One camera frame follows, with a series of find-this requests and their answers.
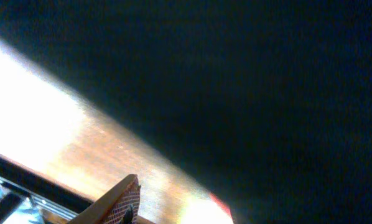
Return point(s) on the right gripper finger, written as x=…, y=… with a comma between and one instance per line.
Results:
x=120, y=205

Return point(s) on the dark green Nike t-shirt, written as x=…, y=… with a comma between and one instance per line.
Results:
x=266, y=103

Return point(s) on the red t-shirt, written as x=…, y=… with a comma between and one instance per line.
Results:
x=221, y=204

